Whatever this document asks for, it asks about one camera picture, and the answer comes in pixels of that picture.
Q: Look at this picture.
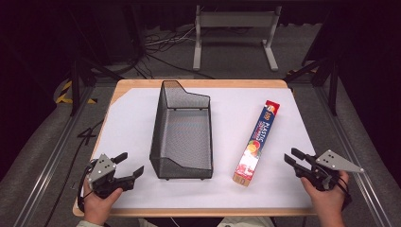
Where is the black wire mesh basket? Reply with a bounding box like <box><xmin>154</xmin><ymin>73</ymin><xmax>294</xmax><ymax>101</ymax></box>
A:
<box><xmin>148</xmin><ymin>79</ymin><xmax>214</xmax><ymax>182</ymax></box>

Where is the bundle of floor cables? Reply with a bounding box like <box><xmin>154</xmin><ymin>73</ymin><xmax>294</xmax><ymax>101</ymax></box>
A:
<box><xmin>119</xmin><ymin>26</ymin><xmax>217</xmax><ymax>80</ymax></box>

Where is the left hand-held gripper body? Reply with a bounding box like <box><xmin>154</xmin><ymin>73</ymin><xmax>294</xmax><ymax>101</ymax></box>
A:
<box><xmin>84</xmin><ymin>153</ymin><xmax>135</xmax><ymax>200</ymax></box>

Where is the yellow black hazard tape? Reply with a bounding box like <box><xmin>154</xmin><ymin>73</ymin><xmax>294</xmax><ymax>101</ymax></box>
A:
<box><xmin>55</xmin><ymin>79</ymin><xmax>97</xmax><ymax>105</ymax></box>

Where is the person's left hand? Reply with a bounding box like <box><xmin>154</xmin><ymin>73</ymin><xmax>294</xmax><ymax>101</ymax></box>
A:
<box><xmin>82</xmin><ymin>184</ymin><xmax>125</xmax><ymax>227</ymax></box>

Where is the long black floor cable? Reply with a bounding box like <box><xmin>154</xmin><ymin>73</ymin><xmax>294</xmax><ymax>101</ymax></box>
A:
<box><xmin>43</xmin><ymin>118</ymin><xmax>106</xmax><ymax>227</ymax></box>

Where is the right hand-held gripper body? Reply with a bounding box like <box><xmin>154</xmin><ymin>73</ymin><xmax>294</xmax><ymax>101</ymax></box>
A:
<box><xmin>294</xmin><ymin>148</ymin><xmax>366</xmax><ymax>192</ymax></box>

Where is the long blue plastic wrap box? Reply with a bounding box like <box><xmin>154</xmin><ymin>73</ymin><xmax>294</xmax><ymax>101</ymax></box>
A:
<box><xmin>232</xmin><ymin>99</ymin><xmax>281</xmax><ymax>187</ymax></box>

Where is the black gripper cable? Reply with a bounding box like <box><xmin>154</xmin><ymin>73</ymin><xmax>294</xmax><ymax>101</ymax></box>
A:
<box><xmin>334</xmin><ymin>175</ymin><xmax>353</xmax><ymax>212</ymax></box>
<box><xmin>77</xmin><ymin>158</ymin><xmax>99</xmax><ymax>213</ymax></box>

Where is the black metal stand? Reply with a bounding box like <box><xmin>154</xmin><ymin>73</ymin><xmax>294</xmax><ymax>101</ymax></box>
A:
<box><xmin>284</xmin><ymin>56</ymin><xmax>340</xmax><ymax>117</ymax></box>
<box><xmin>69</xmin><ymin>56</ymin><xmax>125</xmax><ymax>117</ymax></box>

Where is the grey metal stand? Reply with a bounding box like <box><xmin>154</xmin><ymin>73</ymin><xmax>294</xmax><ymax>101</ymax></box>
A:
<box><xmin>192</xmin><ymin>4</ymin><xmax>283</xmax><ymax>72</ymax></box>

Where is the person's right hand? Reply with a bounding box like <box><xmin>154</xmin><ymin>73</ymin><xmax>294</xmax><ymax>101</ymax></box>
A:
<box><xmin>300</xmin><ymin>169</ymin><xmax>351</xmax><ymax>223</ymax></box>

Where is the aluminium rail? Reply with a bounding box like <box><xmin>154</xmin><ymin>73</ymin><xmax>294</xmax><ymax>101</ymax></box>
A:
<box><xmin>315</xmin><ymin>85</ymin><xmax>395</xmax><ymax>227</ymax></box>
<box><xmin>11</xmin><ymin>85</ymin><xmax>97</xmax><ymax>227</ymax></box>

